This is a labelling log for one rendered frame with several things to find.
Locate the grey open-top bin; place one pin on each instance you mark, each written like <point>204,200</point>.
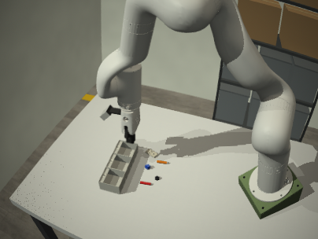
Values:
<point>122,158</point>

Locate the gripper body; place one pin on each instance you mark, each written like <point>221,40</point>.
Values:
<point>131,119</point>

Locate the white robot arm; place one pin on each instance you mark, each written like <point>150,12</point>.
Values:
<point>120,75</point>

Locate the beige domino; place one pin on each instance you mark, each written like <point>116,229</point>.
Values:
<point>151,153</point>

